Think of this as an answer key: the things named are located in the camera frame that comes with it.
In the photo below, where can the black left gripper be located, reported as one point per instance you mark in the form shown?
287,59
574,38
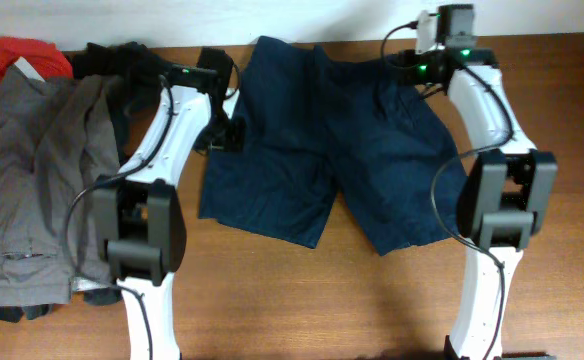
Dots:
233,142

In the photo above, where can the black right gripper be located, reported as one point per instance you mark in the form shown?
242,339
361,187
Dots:
405,66

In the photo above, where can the navy blue shorts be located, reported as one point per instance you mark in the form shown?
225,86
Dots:
317,128

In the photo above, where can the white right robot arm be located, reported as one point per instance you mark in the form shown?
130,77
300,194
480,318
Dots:
504,200

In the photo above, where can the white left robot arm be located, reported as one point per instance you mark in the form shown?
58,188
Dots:
141,233

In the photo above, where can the dark green black garment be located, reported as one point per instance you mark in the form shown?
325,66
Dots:
140,70

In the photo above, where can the grey trousers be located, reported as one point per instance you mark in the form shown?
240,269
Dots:
56,138

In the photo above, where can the red garment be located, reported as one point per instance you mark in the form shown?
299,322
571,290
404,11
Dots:
44,57

